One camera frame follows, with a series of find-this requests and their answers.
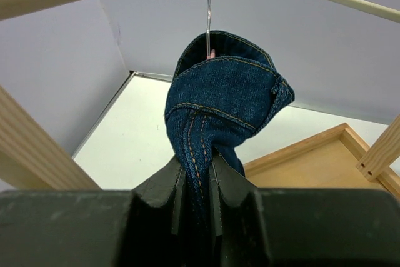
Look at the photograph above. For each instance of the pink hanger with metal hook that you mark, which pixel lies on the pink hanger with metal hook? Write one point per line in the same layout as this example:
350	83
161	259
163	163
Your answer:
208	30

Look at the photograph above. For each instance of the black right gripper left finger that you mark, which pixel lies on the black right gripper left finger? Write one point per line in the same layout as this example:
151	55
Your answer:
135	227

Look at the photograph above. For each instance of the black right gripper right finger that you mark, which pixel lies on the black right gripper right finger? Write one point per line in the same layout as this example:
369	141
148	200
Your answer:
300	227

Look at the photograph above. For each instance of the wooden clothes rack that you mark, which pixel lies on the wooden clothes rack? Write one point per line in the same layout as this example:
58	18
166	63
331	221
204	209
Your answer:
70	68

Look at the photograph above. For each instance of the dark blue denim skirt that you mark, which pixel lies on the dark blue denim skirt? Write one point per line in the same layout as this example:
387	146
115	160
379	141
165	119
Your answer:
225	89

